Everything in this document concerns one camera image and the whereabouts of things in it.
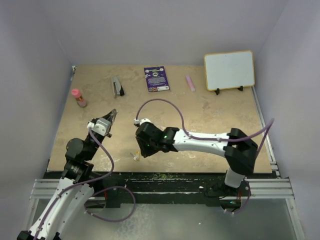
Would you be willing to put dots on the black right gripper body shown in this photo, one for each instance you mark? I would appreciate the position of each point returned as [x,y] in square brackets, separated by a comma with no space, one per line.
[148,148]

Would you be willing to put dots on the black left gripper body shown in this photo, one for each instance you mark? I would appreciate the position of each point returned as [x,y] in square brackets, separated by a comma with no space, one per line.
[93,143]

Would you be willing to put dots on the key with yellow tag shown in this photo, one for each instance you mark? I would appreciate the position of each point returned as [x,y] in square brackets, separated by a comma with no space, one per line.
[135,155]

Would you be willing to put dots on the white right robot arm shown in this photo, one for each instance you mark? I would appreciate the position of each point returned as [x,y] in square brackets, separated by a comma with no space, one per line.
[236,147]

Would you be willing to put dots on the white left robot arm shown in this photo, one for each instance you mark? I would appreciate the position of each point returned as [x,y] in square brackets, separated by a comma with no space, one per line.
[75,185]

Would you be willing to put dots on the grey black stapler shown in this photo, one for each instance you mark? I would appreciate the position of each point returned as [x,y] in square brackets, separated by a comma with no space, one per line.
[117,87]

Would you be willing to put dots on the pink capped small bottle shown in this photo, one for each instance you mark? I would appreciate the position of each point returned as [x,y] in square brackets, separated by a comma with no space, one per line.
[76,93]

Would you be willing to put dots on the purple printed card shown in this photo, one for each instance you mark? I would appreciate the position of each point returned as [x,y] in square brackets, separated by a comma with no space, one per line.
[156,79]

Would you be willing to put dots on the pink eraser stick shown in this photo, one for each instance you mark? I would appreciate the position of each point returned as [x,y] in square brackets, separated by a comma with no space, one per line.
[190,83]

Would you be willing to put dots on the small whiteboard on stand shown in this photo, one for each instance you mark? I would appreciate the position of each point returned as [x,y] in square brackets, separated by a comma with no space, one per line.
[229,70]

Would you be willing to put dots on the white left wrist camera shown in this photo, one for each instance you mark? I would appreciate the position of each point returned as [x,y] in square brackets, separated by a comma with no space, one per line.
[100,126]

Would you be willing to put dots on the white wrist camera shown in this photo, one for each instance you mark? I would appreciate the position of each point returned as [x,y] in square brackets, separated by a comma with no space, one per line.
[138,122]
[100,126]

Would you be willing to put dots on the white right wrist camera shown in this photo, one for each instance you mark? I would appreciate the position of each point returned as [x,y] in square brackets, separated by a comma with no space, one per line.
[138,122]

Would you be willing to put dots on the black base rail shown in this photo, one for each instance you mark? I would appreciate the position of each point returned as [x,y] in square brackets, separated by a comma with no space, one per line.
[170,188]

